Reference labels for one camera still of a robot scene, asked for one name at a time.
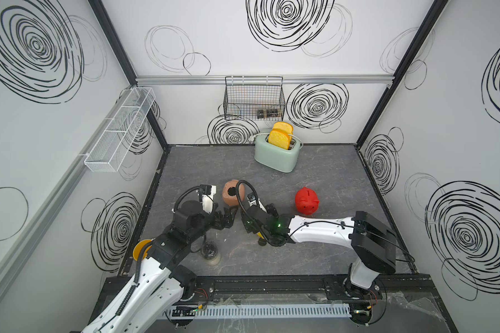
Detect red piggy bank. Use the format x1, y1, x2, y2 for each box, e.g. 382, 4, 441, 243
294, 187, 319, 215

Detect yellow mug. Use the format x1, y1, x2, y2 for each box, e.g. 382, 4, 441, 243
133, 239, 153, 262

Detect small jars in basket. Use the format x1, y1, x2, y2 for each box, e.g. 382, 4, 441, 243
256, 108, 283, 119

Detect white slotted cable duct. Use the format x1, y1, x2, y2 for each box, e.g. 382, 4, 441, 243
159, 303, 351, 321

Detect back toast slice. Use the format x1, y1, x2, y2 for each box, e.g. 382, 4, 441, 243
272, 122, 294, 135

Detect clear jar with white contents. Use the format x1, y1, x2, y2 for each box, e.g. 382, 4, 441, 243
200, 241, 222, 266

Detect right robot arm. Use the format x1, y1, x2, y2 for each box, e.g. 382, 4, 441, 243
241, 200, 397, 300

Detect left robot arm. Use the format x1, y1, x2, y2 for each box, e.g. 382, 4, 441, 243
83, 198, 237, 332

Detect toast slice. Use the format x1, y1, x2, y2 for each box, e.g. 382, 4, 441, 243
272, 122, 294, 135
267, 128, 292, 150

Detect pink piggy bank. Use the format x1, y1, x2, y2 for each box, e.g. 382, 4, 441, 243
222, 180, 244, 207

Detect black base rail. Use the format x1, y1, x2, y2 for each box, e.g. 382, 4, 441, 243
99, 274, 438, 302

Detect front toast slice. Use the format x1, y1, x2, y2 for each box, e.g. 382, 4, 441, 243
267, 128, 292, 150

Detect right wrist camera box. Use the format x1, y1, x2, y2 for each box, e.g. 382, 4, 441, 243
247, 192, 258, 206

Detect white wire wall shelf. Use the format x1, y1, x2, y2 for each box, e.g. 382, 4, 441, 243
84, 86, 155, 173

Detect black wire wall basket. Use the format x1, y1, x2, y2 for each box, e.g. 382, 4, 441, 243
222, 76, 286, 122

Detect mint green toaster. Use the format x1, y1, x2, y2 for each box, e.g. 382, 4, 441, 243
253, 133, 304, 173

